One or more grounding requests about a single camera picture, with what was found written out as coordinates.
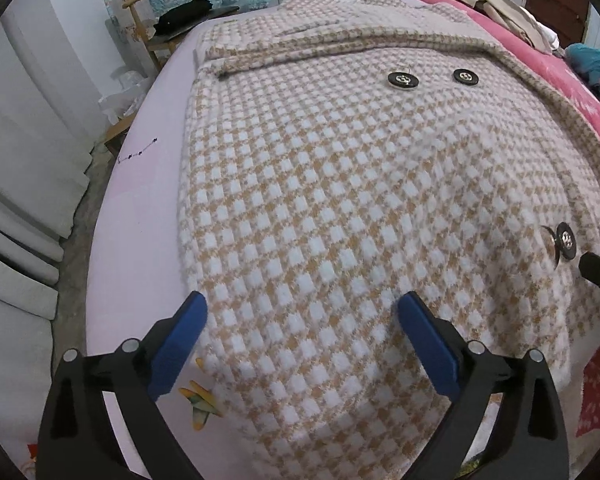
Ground beige white houndstooth coat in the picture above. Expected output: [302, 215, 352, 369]
[178, 0, 600, 479]

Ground beige and white clothes pile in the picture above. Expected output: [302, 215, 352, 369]
[458, 0, 560, 54]

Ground teal plush fabric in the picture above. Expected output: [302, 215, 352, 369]
[565, 44, 600, 97]

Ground pink printed bed sheet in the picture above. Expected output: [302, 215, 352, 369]
[85, 18, 260, 479]

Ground pink floral blanket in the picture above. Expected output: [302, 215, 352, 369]
[406, 0, 600, 172]

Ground small wooden stool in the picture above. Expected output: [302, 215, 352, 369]
[104, 112, 136, 156]

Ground white curtain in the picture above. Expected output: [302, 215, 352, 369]
[0, 0, 105, 464]

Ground white plastic bag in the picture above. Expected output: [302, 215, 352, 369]
[98, 70, 155, 126]

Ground wooden chair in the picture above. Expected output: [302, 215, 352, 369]
[122, 0, 242, 73]

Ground black garment on chair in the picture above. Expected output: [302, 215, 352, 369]
[155, 0, 212, 36]

